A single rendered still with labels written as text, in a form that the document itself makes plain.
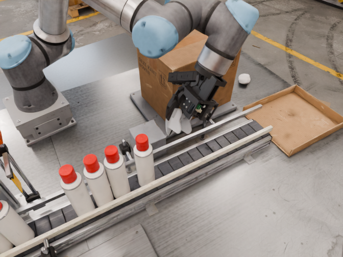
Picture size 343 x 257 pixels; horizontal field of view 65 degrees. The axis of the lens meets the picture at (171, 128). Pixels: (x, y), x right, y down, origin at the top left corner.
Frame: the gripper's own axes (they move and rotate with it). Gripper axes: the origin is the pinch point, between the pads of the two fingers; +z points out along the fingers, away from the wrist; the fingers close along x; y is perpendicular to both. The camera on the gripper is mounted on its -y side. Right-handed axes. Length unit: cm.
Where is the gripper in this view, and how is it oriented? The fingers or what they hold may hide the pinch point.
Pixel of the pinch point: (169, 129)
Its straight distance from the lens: 72.9
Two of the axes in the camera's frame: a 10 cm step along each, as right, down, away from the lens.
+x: 7.6, 0.3, 6.5
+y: 4.9, 6.3, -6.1
